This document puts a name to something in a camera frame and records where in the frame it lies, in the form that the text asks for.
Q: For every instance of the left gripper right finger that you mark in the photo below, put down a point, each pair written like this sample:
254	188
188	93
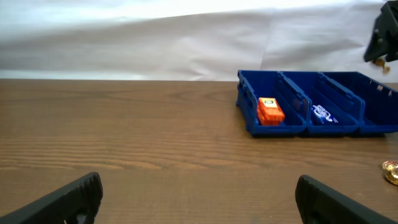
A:
329	205

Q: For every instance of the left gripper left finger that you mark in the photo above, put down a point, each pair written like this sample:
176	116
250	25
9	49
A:
62	205

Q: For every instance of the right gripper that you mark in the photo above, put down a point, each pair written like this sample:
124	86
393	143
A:
391	14

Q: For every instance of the gold candy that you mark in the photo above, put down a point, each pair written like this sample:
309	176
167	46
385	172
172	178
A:
380	62
391	172

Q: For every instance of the blue candy pack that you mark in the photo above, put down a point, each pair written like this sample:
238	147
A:
323	113

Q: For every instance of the orange candy box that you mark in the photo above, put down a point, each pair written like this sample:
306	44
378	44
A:
270	122
270	115
269	103

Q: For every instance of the blue tray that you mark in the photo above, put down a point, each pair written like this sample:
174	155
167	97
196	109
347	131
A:
264	84

